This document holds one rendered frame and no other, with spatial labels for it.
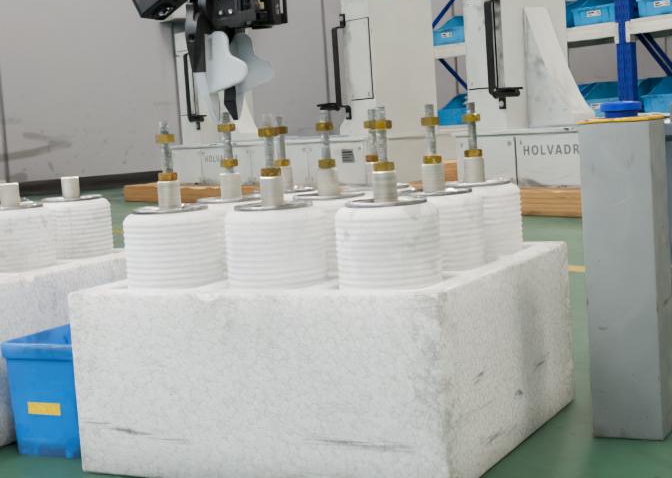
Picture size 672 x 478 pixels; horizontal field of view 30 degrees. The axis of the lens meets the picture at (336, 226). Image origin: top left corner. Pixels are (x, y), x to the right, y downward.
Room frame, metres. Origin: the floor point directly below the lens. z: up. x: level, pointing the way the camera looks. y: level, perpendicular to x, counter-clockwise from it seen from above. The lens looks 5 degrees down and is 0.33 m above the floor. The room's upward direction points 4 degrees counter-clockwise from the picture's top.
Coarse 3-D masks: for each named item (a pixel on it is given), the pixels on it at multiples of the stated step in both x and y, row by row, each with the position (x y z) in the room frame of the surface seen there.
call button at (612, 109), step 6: (612, 102) 1.21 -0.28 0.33; (618, 102) 1.21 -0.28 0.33; (624, 102) 1.21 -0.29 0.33; (630, 102) 1.21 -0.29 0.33; (636, 102) 1.21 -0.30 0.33; (600, 108) 1.23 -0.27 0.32; (606, 108) 1.22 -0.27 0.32; (612, 108) 1.21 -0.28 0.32; (618, 108) 1.21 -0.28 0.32; (624, 108) 1.21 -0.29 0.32; (630, 108) 1.21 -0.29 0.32; (636, 108) 1.21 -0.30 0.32; (606, 114) 1.22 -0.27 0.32; (612, 114) 1.22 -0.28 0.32; (618, 114) 1.21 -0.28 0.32; (624, 114) 1.21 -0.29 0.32; (630, 114) 1.21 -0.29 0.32; (636, 114) 1.22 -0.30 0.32
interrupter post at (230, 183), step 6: (222, 174) 1.34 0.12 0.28; (228, 174) 1.33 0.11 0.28; (234, 174) 1.33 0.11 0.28; (222, 180) 1.34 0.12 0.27; (228, 180) 1.33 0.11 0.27; (234, 180) 1.33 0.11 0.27; (240, 180) 1.34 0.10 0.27; (222, 186) 1.34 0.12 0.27; (228, 186) 1.33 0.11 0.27; (234, 186) 1.33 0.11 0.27; (240, 186) 1.34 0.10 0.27; (222, 192) 1.34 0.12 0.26; (228, 192) 1.33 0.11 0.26; (234, 192) 1.33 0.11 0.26; (240, 192) 1.34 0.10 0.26; (222, 198) 1.34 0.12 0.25; (228, 198) 1.33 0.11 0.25; (234, 198) 1.33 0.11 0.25
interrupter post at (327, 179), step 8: (336, 168) 1.29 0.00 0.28; (320, 176) 1.28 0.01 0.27; (328, 176) 1.28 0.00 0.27; (336, 176) 1.28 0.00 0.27; (320, 184) 1.28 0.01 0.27; (328, 184) 1.28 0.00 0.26; (336, 184) 1.28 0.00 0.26; (320, 192) 1.28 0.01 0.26; (328, 192) 1.28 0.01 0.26; (336, 192) 1.28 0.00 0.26
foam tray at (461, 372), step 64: (512, 256) 1.26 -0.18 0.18; (128, 320) 1.17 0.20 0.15; (192, 320) 1.14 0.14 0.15; (256, 320) 1.11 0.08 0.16; (320, 320) 1.08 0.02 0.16; (384, 320) 1.05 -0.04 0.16; (448, 320) 1.05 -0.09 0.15; (512, 320) 1.20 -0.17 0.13; (128, 384) 1.17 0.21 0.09; (192, 384) 1.14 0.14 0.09; (256, 384) 1.11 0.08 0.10; (320, 384) 1.08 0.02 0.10; (384, 384) 1.05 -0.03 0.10; (448, 384) 1.04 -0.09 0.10; (512, 384) 1.19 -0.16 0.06; (128, 448) 1.18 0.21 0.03; (192, 448) 1.14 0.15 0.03; (256, 448) 1.11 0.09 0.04; (320, 448) 1.08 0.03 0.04; (384, 448) 1.05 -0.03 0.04; (448, 448) 1.03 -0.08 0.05; (512, 448) 1.18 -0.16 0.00
